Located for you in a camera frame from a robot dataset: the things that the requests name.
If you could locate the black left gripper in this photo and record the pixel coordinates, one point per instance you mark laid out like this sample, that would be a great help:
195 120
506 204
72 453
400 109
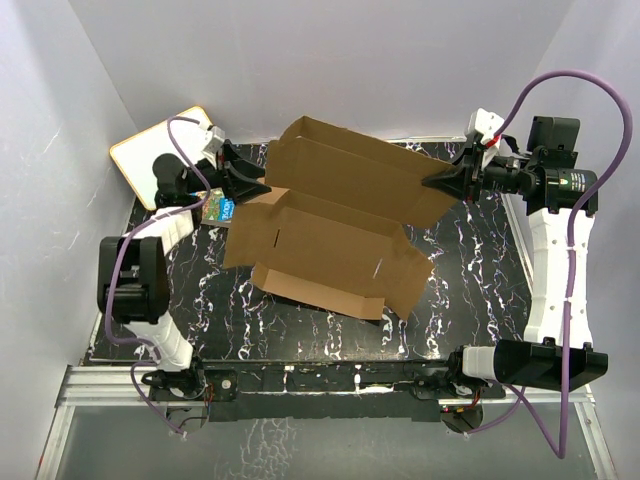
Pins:
239 190

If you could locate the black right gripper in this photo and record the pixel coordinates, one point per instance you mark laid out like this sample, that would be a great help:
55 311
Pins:
455 181

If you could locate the cardboard box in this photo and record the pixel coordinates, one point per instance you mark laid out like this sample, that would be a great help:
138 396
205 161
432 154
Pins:
329 229

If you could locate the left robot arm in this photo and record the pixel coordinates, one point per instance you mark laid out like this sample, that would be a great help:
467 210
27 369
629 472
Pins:
133 291

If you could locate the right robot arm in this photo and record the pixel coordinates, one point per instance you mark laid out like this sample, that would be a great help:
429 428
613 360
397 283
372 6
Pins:
557 344

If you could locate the colourful blue book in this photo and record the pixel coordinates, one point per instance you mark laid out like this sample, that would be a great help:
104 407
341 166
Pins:
217 210

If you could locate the yellow framed whiteboard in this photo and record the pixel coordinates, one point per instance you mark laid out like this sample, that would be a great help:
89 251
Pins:
135 156

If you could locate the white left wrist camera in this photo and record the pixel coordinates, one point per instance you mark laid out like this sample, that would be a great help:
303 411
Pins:
214 140

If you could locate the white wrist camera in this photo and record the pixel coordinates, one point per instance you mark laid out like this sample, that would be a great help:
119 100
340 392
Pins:
214 140
485 124

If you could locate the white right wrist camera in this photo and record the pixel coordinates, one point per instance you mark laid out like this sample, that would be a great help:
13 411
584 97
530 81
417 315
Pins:
485 124

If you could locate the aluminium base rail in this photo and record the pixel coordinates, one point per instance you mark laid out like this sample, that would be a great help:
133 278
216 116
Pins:
102 431

